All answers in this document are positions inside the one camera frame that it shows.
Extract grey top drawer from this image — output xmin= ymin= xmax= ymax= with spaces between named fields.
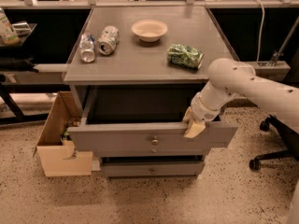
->
xmin=69 ymin=85 xmax=237 ymax=151

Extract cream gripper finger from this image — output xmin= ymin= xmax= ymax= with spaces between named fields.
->
xmin=182 ymin=107 xmax=192 ymax=123
xmin=184 ymin=119 xmax=206 ymax=138

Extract grey drawer cabinet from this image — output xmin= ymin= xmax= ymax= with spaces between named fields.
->
xmin=64 ymin=7 xmax=235 ymax=167

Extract cans inside cardboard box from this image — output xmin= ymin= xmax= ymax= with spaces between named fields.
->
xmin=61 ymin=119 xmax=80 ymax=141

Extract silver blue soda can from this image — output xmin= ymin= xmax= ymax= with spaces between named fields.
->
xmin=79 ymin=33 xmax=96 ymax=63

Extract silver white soda can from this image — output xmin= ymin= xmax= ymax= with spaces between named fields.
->
xmin=97 ymin=26 xmax=120 ymax=55

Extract green white bottle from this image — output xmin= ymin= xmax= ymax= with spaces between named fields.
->
xmin=0 ymin=8 xmax=20 ymax=45

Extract crushed green can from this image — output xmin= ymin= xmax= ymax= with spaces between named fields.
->
xmin=166 ymin=44 xmax=204 ymax=70

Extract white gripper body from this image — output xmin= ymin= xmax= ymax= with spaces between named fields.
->
xmin=190 ymin=92 xmax=225 ymax=121

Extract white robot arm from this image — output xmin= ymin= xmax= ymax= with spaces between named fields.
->
xmin=179 ymin=59 xmax=299 ymax=224

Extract grey middle drawer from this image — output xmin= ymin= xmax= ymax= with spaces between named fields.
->
xmin=93 ymin=148 xmax=209 ymax=158

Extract grey bottom drawer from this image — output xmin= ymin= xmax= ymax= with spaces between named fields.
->
xmin=101 ymin=161 xmax=205 ymax=178

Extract cardboard box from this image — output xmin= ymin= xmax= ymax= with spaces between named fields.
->
xmin=35 ymin=91 xmax=93 ymax=176

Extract white cable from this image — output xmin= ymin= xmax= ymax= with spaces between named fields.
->
xmin=251 ymin=0 xmax=266 ymax=63

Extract grey drawer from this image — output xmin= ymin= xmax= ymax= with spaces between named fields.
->
xmin=101 ymin=161 xmax=205 ymax=178
xmin=93 ymin=148 xmax=209 ymax=158
xmin=69 ymin=85 xmax=237 ymax=151

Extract black office chair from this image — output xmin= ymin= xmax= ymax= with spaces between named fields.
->
xmin=249 ymin=115 xmax=299 ymax=172

